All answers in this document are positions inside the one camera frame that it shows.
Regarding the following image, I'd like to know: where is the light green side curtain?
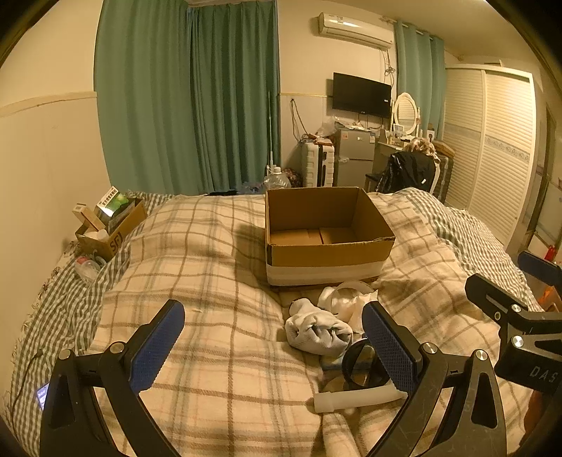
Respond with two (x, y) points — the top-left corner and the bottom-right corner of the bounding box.
(393, 21), (446, 139)

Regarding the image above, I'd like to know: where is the black jacket on chair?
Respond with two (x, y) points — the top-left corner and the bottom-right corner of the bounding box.
(376, 150), (436, 193)

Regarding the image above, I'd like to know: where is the large green curtain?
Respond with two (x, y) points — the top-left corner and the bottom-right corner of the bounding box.
(93, 1), (280, 195)

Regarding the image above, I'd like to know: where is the white sock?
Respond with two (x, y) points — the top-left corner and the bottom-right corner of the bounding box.
(285, 298), (353, 358)

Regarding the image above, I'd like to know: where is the white louvered wardrobe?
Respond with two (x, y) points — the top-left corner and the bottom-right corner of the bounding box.
(443, 65), (536, 246)

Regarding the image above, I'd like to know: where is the white oval vanity mirror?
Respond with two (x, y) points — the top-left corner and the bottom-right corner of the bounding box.
(392, 92), (421, 136)

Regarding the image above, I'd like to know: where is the open brown cardboard box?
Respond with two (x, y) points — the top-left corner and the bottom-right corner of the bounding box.
(265, 187), (395, 287)

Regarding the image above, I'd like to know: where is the plaid beige blanket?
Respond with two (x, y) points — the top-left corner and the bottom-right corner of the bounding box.
(83, 187), (535, 457)

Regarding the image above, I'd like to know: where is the round black compact mirror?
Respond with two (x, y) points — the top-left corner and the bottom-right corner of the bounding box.
(341, 338), (390, 390)

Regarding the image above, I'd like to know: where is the large clear water jug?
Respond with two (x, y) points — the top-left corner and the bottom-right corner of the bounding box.
(263, 166), (292, 189)

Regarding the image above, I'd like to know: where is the white wall air conditioner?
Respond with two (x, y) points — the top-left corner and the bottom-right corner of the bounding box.
(317, 12), (393, 50)

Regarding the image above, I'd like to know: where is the white plastic tube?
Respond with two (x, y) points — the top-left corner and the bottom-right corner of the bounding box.
(313, 382), (407, 414)

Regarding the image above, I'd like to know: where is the silver mini fridge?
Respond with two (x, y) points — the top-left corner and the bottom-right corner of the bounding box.
(334, 129), (376, 188)

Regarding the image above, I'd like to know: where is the black wall television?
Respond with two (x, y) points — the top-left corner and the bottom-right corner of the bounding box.
(332, 72), (392, 119)

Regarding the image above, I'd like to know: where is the small cluttered cardboard box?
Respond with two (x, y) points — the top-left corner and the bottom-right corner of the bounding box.
(72, 187), (148, 261)

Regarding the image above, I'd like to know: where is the white hard suitcase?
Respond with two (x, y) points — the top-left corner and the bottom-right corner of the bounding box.
(301, 142), (335, 188)

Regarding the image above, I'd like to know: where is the white tape roll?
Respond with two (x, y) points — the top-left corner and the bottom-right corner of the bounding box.
(317, 281), (378, 333)

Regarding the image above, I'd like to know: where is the black bag on floor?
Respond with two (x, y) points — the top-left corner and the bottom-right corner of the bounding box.
(207, 189), (238, 196)

